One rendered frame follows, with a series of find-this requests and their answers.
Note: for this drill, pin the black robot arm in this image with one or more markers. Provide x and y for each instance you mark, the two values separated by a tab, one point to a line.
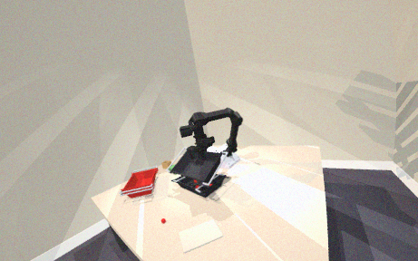
202	118

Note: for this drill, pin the white flat rectangular panel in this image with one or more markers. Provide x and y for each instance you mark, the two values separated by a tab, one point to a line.
199	235

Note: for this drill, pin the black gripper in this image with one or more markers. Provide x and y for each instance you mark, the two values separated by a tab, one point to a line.
199	149

